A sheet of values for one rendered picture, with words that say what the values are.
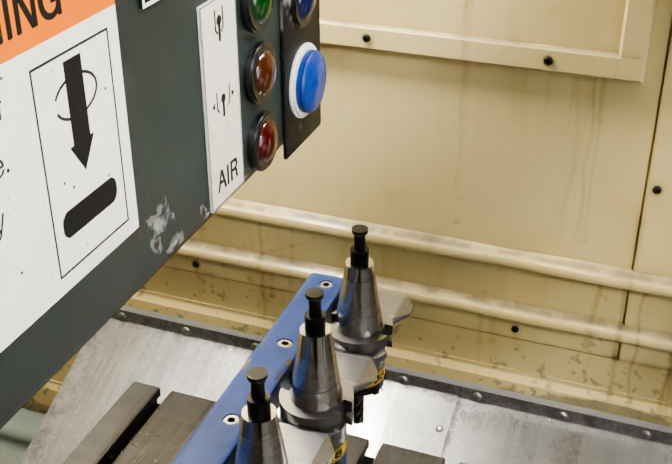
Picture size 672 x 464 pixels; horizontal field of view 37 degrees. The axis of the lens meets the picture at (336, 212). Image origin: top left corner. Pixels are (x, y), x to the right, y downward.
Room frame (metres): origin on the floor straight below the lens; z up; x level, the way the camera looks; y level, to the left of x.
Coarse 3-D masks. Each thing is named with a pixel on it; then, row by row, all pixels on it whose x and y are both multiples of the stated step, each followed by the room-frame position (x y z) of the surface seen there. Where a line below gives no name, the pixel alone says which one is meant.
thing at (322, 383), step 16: (304, 336) 0.67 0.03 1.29; (320, 336) 0.67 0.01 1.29; (304, 352) 0.66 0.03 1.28; (320, 352) 0.66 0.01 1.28; (304, 368) 0.66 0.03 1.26; (320, 368) 0.66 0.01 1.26; (336, 368) 0.67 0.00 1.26; (304, 384) 0.66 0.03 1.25; (320, 384) 0.66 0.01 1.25; (336, 384) 0.67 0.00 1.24; (304, 400) 0.66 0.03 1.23; (320, 400) 0.66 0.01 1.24; (336, 400) 0.66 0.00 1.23
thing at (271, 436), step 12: (240, 420) 0.57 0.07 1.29; (252, 420) 0.56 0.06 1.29; (264, 420) 0.56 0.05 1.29; (276, 420) 0.57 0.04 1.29; (240, 432) 0.57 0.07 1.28; (252, 432) 0.56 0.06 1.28; (264, 432) 0.56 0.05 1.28; (276, 432) 0.57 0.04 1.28; (240, 444) 0.57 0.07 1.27; (252, 444) 0.56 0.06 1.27; (264, 444) 0.56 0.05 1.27; (276, 444) 0.56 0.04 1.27; (240, 456) 0.56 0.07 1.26; (252, 456) 0.56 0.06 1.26; (264, 456) 0.56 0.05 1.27; (276, 456) 0.56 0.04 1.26
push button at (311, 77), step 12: (312, 60) 0.45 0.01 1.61; (324, 60) 0.46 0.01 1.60; (300, 72) 0.44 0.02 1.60; (312, 72) 0.45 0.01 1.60; (324, 72) 0.46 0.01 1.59; (300, 84) 0.44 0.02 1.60; (312, 84) 0.45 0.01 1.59; (324, 84) 0.46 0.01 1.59; (300, 96) 0.44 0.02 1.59; (312, 96) 0.45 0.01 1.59; (300, 108) 0.44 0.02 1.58; (312, 108) 0.45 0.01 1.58
